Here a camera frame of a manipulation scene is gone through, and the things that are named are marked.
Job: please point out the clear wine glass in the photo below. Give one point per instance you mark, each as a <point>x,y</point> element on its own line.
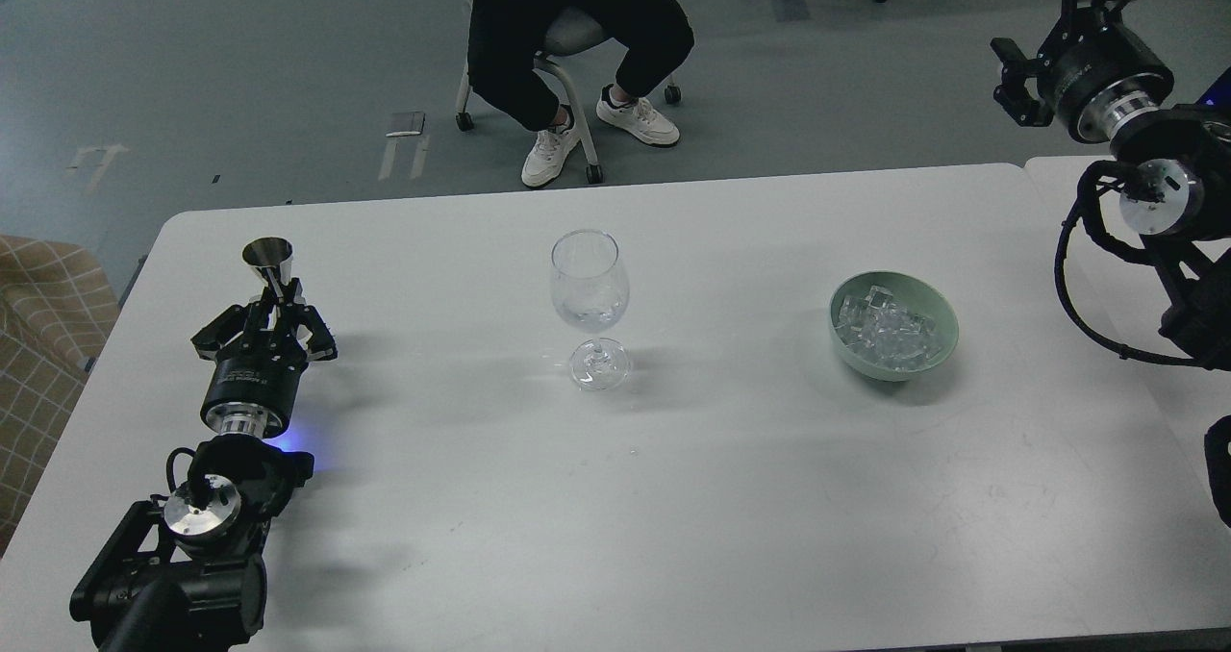
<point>590,291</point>

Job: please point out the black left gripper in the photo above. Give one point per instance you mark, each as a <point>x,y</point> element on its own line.
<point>256,374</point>

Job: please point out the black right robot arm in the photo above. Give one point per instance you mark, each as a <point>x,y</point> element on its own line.
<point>1165,190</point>

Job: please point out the steel double jigger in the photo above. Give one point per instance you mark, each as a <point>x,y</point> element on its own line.
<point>270,258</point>

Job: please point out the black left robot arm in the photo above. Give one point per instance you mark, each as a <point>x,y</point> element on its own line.
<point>185,571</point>

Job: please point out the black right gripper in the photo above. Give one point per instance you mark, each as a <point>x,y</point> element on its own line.
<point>1089,61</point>

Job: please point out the clear ice cubes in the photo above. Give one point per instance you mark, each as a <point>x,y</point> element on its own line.
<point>878,329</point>

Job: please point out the green bowl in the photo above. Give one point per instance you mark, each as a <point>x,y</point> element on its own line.
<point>919,297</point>

